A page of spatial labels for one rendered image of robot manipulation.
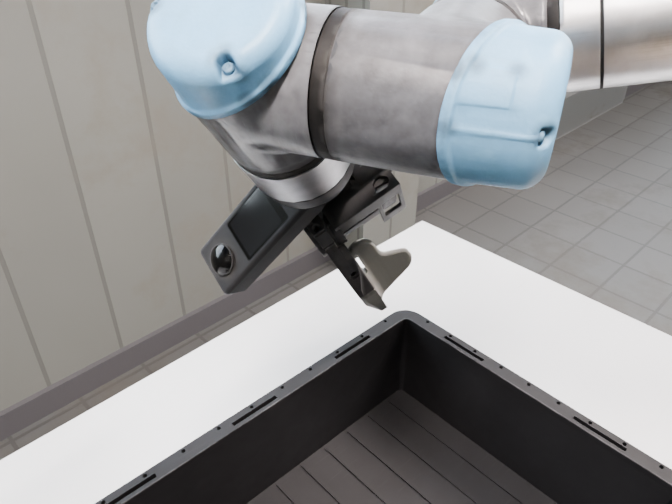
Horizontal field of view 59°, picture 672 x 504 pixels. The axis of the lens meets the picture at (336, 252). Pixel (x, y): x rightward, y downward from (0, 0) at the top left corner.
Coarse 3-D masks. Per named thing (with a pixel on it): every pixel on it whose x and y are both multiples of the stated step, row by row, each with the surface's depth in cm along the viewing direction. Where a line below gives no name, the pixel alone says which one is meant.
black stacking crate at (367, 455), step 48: (384, 336) 59; (336, 384) 56; (384, 384) 63; (432, 384) 61; (480, 384) 56; (240, 432) 49; (288, 432) 54; (336, 432) 60; (384, 432) 61; (432, 432) 61; (480, 432) 59; (528, 432) 54; (576, 432) 49; (192, 480) 47; (240, 480) 52; (288, 480) 56; (336, 480) 56; (384, 480) 56; (432, 480) 56; (480, 480) 56; (528, 480) 56; (576, 480) 51; (624, 480) 48
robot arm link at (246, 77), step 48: (192, 0) 27; (240, 0) 26; (288, 0) 26; (192, 48) 26; (240, 48) 25; (288, 48) 26; (192, 96) 27; (240, 96) 27; (288, 96) 27; (240, 144) 31; (288, 144) 30
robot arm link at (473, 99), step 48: (480, 0) 32; (336, 48) 27; (384, 48) 26; (432, 48) 26; (480, 48) 25; (528, 48) 25; (336, 96) 27; (384, 96) 26; (432, 96) 26; (480, 96) 25; (528, 96) 24; (336, 144) 28; (384, 144) 27; (432, 144) 26; (480, 144) 26; (528, 144) 25
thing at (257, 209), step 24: (240, 216) 45; (264, 216) 44; (288, 216) 43; (312, 216) 44; (216, 240) 47; (240, 240) 46; (264, 240) 44; (288, 240) 45; (216, 264) 47; (240, 264) 46; (264, 264) 46; (240, 288) 48
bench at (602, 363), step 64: (448, 256) 111; (256, 320) 95; (320, 320) 95; (448, 320) 95; (512, 320) 95; (576, 320) 95; (192, 384) 84; (256, 384) 84; (576, 384) 84; (640, 384) 84; (64, 448) 75; (128, 448) 75; (640, 448) 75
